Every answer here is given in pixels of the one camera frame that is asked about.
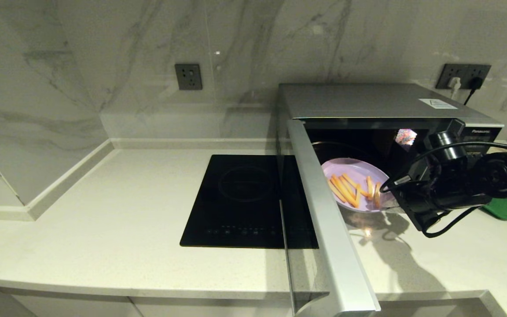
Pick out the black glass microwave door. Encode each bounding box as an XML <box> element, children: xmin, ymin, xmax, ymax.
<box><xmin>278</xmin><ymin>120</ymin><xmax>382</xmax><ymax>317</ymax></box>

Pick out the grey single wall socket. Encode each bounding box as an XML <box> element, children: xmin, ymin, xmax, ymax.
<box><xmin>175</xmin><ymin>64</ymin><xmax>203</xmax><ymax>91</ymax></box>

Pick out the white label sticker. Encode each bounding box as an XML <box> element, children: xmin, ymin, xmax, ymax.
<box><xmin>419</xmin><ymin>99</ymin><xmax>458</xmax><ymax>110</ymax></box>

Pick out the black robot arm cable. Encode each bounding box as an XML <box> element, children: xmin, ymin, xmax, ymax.
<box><xmin>380</xmin><ymin>141</ymin><xmax>507</xmax><ymax>238</ymax></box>

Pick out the grey double wall socket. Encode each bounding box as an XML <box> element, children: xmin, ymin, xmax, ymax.
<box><xmin>436</xmin><ymin>64</ymin><xmax>492</xmax><ymax>90</ymax></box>

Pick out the purple plate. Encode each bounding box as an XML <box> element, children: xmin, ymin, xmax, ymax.
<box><xmin>321</xmin><ymin>158</ymin><xmax>398</xmax><ymax>214</ymax></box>

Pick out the black induction cooktop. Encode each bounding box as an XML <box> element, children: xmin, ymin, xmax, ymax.
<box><xmin>180</xmin><ymin>155</ymin><xmax>301</xmax><ymax>250</ymax></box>

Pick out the silver microwave oven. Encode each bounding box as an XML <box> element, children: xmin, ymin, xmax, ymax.
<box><xmin>276</xmin><ymin>84</ymin><xmax>505</xmax><ymax>208</ymax></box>

